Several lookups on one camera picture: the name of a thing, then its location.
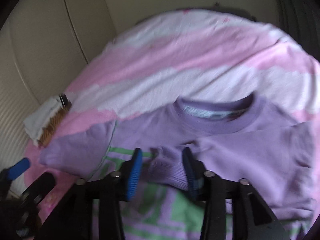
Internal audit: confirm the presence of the folded white clothes stack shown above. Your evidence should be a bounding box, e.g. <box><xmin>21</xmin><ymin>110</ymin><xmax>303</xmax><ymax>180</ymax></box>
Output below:
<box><xmin>23</xmin><ymin>94</ymin><xmax>68</xmax><ymax>145</ymax></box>

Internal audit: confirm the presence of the pink white floral duvet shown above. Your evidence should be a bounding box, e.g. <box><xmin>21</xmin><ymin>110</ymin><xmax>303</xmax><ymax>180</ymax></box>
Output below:
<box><xmin>27</xmin><ymin>10</ymin><xmax>319</xmax><ymax>223</ymax></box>

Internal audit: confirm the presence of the purple Paul Frank sweatshirt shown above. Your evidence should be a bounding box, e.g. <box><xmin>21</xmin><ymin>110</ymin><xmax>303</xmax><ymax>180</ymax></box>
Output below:
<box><xmin>39</xmin><ymin>93</ymin><xmax>315</xmax><ymax>239</ymax></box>

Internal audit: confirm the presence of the dark grey headboard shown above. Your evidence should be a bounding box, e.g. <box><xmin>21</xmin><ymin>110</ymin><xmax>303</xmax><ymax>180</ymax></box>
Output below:
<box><xmin>177</xmin><ymin>4</ymin><xmax>257</xmax><ymax>22</ymax></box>

